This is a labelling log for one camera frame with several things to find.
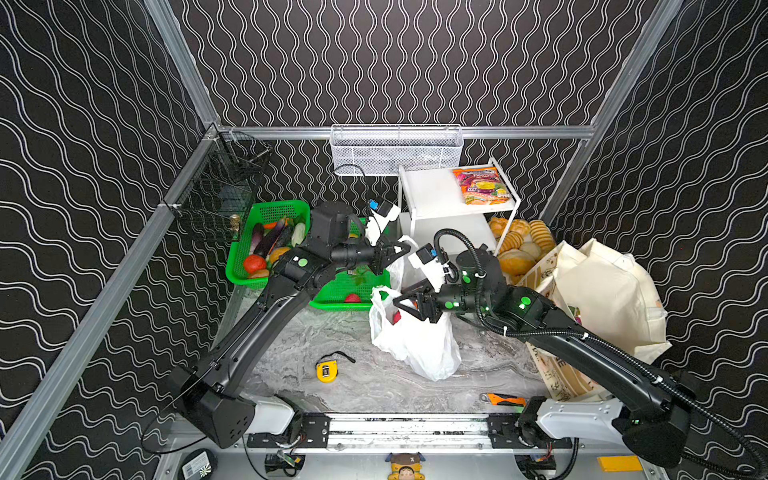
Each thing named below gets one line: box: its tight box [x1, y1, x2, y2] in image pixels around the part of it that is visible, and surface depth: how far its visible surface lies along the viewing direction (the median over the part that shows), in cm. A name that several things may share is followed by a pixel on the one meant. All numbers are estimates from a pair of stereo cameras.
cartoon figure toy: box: [385, 452, 426, 480], surface depth 70 cm
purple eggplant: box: [250, 222, 264, 254], surface depth 116 cm
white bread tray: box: [489, 217, 565, 291], surface depth 108 cm
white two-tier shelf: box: [398, 158, 522, 256], surface depth 83 cm
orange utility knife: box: [480, 393, 527, 407], surface depth 81 cm
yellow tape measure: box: [315, 350, 356, 384], surface depth 85 cm
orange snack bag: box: [452, 167, 511, 205], surface depth 81 cm
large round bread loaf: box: [498, 249, 536, 275], surface depth 104 cm
